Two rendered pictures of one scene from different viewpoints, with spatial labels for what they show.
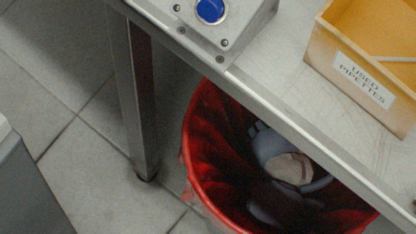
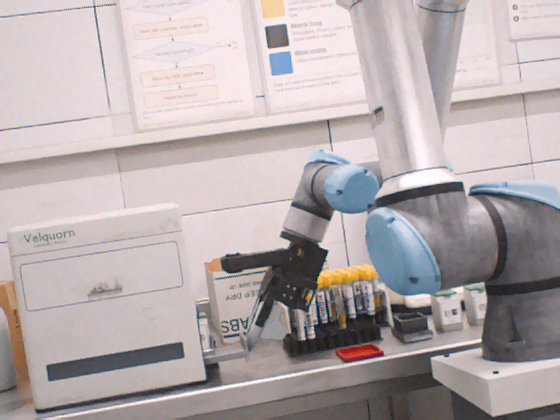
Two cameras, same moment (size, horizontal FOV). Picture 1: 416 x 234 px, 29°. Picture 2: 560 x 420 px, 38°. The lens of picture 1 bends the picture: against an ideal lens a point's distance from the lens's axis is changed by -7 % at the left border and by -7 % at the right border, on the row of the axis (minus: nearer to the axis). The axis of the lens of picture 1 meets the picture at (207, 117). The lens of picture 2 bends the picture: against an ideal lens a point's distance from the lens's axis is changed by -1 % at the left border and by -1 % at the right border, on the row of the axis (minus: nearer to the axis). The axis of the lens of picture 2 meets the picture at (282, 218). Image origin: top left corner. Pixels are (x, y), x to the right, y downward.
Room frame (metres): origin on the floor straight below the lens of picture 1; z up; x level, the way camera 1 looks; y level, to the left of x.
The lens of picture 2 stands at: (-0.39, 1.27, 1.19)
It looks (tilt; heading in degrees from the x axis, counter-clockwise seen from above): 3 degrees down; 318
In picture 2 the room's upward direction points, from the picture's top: 8 degrees counter-clockwise
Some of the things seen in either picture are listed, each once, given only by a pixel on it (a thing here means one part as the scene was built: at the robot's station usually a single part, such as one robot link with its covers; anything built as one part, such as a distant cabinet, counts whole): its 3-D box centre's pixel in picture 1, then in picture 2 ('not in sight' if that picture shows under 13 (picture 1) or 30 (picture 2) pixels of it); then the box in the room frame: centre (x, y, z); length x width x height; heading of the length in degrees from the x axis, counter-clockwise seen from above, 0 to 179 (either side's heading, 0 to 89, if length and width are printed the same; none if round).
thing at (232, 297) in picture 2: not in sight; (265, 290); (0.96, 0.13, 0.95); 0.29 x 0.25 x 0.15; 147
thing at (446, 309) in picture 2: not in sight; (446, 310); (0.52, 0.08, 0.91); 0.05 x 0.04 x 0.07; 147
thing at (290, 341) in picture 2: not in sight; (327, 313); (0.67, 0.23, 0.93); 0.17 x 0.09 x 0.11; 56
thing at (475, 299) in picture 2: not in sight; (479, 304); (0.48, 0.03, 0.91); 0.05 x 0.04 x 0.07; 147
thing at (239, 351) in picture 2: not in sight; (186, 353); (0.75, 0.50, 0.92); 0.21 x 0.07 x 0.05; 57
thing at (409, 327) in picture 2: not in sight; (410, 326); (0.55, 0.15, 0.89); 0.09 x 0.05 x 0.04; 144
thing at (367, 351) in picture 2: not in sight; (359, 352); (0.55, 0.29, 0.88); 0.07 x 0.07 x 0.01; 57
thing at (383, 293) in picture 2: not in sight; (333, 313); (0.74, 0.15, 0.91); 0.20 x 0.10 x 0.07; 57
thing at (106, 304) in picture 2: not in sight; (119, 295); (0.88, 0.54, 1.03); 0.31 x 0.27 x 0.30; 57
